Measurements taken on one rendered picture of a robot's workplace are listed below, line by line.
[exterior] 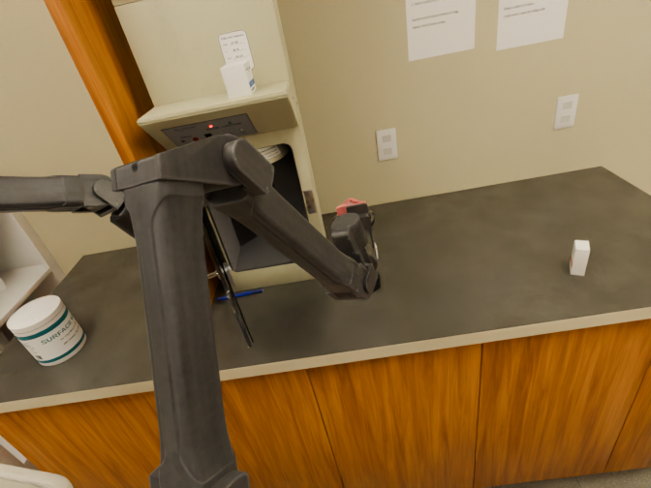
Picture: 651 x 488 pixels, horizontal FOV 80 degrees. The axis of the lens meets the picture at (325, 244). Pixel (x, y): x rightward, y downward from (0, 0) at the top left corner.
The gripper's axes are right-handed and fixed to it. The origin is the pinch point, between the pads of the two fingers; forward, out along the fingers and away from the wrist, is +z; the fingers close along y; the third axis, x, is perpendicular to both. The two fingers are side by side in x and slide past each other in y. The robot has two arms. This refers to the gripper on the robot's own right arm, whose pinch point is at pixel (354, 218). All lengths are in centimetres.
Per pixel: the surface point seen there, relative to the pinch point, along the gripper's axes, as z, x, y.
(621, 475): -12, -79, -122
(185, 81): 12.1, 31.2, 35.8
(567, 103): 55, -79, -3
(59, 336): -5, 84, -16
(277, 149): 17.7, 16.2, 14.5
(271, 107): 2.8, 12.6, 28.4
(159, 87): 12, 37, 36
